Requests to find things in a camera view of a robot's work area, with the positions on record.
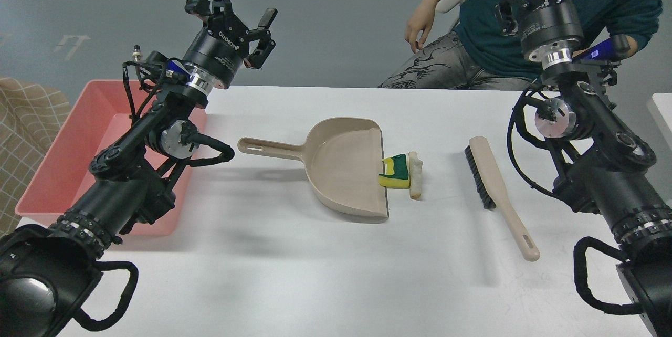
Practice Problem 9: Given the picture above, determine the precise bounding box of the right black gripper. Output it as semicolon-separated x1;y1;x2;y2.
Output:
495;0;583;62

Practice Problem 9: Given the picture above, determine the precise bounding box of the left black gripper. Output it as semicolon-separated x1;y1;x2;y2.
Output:
182;0;278;89

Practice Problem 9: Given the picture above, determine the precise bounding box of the beige plastic dustpan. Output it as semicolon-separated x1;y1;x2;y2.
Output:
237;117;389;220

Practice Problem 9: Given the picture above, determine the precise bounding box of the beige hand brush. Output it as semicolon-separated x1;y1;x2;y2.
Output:
464;136;541;262

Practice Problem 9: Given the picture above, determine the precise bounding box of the yellow green sponge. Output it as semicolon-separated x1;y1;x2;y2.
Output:
377;154;411;189

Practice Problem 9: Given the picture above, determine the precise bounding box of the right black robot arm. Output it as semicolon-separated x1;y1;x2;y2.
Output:
495;0;671;336

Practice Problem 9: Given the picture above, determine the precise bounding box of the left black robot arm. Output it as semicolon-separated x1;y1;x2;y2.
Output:
2;0;278;336

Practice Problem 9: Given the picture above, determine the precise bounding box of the pink plastic bin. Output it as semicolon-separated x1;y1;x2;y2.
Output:
15;80;208;237

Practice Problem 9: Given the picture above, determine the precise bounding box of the person's right hand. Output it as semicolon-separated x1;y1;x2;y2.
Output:
404;0;437;54

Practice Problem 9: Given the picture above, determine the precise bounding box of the person in teal shirt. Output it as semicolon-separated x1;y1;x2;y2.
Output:
380;0;663;91

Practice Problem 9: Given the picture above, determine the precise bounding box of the white office chair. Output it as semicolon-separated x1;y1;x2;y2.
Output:
435;0;465;14

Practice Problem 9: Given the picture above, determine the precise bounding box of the white table at right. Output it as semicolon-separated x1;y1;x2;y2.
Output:
646;92;672;149

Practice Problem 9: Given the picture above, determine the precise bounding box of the beige checkered cloth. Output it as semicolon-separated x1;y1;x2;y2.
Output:
1;76;70;236

